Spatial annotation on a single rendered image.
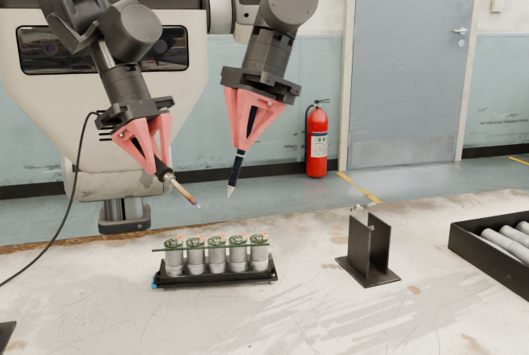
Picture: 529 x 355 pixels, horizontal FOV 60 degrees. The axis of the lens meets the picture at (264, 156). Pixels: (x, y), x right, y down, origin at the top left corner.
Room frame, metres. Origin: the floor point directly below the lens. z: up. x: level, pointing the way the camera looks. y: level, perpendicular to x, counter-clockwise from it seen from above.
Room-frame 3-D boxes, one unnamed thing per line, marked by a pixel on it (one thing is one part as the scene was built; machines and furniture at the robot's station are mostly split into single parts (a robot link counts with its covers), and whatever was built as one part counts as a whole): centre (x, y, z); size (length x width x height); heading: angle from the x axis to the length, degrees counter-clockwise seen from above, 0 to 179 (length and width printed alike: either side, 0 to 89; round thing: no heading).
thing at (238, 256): (0.55, 0.04, 0.79); 0.02 x 0.02 x 0.05
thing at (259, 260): (0.56, 0.01, 0.79); 0.02 x 0.02 x 0.05
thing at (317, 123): (3.19, -0.38, 0.29); 0.16 x 0.15 x 0.55; 105
